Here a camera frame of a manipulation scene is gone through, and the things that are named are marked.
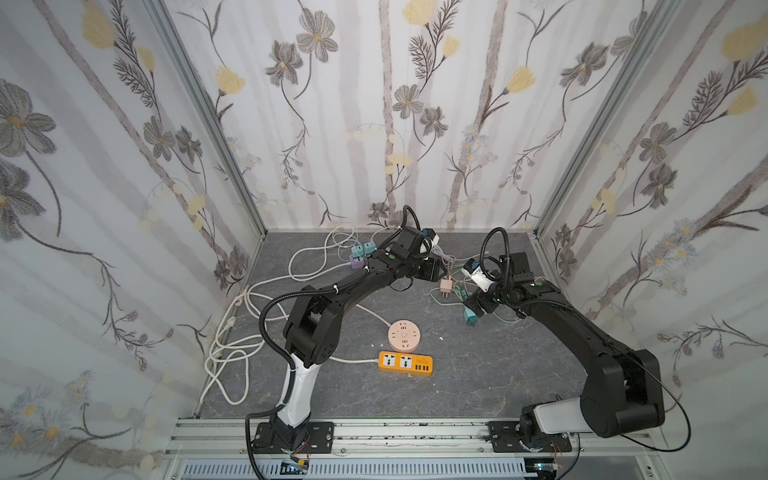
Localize pink charger adapter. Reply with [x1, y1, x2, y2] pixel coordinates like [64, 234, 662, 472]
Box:
[439, 278, 454, 297]

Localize pink round power socket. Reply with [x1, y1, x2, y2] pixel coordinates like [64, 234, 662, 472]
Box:
[388, 319, 421, 353]

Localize orange power strip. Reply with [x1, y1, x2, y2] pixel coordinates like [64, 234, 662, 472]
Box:
[377, 351, 435, 376]

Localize purple power strip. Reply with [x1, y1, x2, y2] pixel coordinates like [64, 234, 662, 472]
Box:
[349, 255, 367, 270]

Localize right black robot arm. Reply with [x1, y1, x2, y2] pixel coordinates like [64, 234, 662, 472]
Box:
[464, 227, 671, 441]

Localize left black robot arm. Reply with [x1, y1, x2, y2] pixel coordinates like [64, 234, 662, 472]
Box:
[245, 205, 446, 454]

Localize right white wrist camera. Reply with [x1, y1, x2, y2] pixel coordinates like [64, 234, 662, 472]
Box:
[461, 258, 498, 292]

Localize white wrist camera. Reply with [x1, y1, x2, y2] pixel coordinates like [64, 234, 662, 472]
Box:
[420, 228, 439, 255]
[461, 258, 498, 292]

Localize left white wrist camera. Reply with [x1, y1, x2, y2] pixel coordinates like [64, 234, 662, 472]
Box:
[420, 228, 439, 255]

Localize white purple strip cord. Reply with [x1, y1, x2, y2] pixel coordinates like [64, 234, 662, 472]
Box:
[287, 226, 361, 283]

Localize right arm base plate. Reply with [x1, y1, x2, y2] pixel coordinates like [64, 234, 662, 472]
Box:
[486, 420, 573, 453]

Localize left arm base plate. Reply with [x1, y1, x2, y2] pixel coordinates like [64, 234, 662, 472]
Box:
[251, 421, 335, 455]

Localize white orange strip cord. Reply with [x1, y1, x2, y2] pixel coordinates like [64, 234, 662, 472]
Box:
[197, 281, 382, 408]

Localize white vented cable duct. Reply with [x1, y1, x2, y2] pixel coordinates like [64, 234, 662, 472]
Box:
[177, 458, 537, 479]

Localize aluminium front rail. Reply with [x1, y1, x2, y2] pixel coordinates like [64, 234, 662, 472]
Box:
[161, 418, 660, 475]

